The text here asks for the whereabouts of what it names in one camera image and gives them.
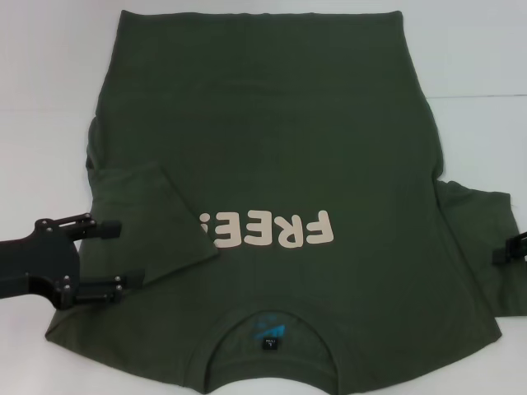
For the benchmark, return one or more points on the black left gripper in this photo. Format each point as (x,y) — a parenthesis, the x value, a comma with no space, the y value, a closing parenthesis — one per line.
(37,259)

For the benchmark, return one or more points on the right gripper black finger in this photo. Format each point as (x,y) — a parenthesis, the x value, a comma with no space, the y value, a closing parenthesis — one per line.
(514,251)

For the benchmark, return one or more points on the dark green FREE t-shirt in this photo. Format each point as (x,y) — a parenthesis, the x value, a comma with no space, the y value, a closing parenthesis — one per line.
(288,144)

